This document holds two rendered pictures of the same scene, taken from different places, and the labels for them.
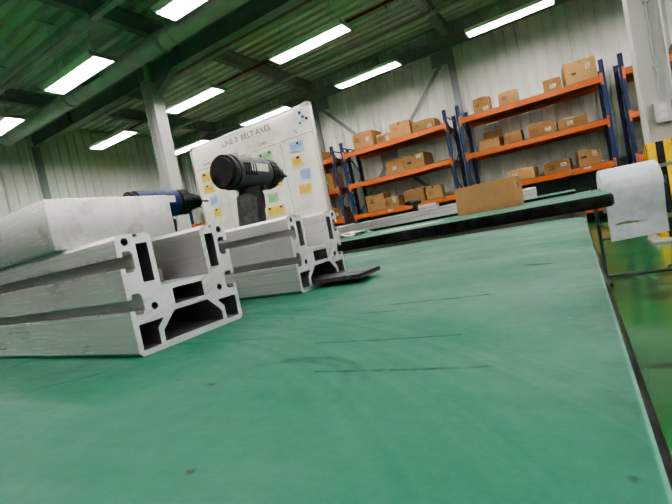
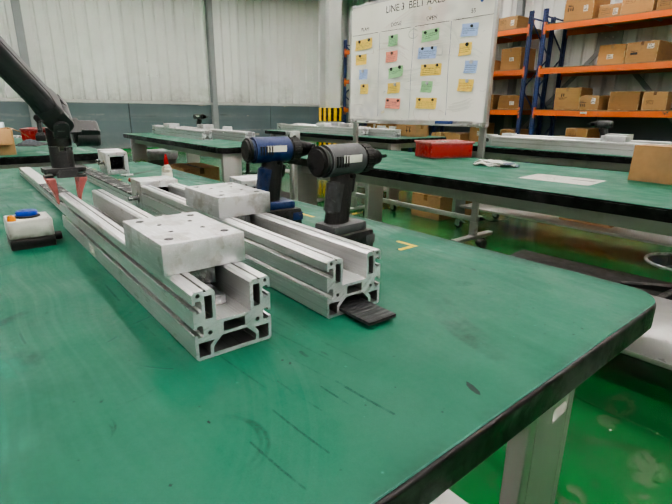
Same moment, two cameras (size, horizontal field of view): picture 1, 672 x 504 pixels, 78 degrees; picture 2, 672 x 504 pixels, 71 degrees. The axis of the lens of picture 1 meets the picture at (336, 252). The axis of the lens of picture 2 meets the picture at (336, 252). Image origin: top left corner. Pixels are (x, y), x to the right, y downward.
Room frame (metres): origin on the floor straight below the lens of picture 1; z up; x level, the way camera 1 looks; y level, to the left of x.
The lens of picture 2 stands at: (-0.12, -0.16, 1.06)
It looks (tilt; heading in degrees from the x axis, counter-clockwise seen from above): 17 degrees down; 19
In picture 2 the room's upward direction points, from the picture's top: 1 degrees clockwise
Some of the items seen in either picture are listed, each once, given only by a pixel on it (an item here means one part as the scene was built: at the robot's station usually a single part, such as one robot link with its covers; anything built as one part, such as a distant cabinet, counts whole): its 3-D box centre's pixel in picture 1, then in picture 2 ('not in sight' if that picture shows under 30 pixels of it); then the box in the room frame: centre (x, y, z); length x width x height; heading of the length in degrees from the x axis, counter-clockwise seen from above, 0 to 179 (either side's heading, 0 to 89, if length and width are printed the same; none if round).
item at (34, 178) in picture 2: not in sight; (42, 184); (1.10, 1.38, 0.79); 0.96 x 0.04 x 0.03; 58
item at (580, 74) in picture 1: (535, 154); not in sight; (8.96, -4.63, 1.59); 2.83 x 0.98 x 3.17; 59
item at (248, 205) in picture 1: (266, 216); (352, 198); (0.77, 0.11, 0.89); 0.20 x 0.08 x 0.22; 154
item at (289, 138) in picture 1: (267, 229); (411, 121); (3.96, 0.60, 0.97); 1.50 x 0.50 x 1.95; 59
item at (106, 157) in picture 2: not in sight; (111, 162); (1.53, 1.47, 0.83); 0.11 x 0.10 x 0.10; 148
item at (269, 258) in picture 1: (124, 282); (228, 228); (0.69, 0.36, 0.82); 0.80 x 0.10 x 0.09; 58
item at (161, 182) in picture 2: not in sight; (151, 196); (0.92, 0.74, 0.83); 0.12 x 0.09 x 0.10; 148
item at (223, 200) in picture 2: not in sight; (227, 205); (0.69, 0.36, 0.87); 0.16 x 0.11 x 0.07; 58
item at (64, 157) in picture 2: not in sight; (62, 160); (0.85, 0.96, 0.92); 0.10 x 0.07 x 0.07; 148
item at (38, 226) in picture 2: not in sight; (34, 229); (0.58, 0.76, 0.81); 0.10 x 0.08 x 0.06; 148
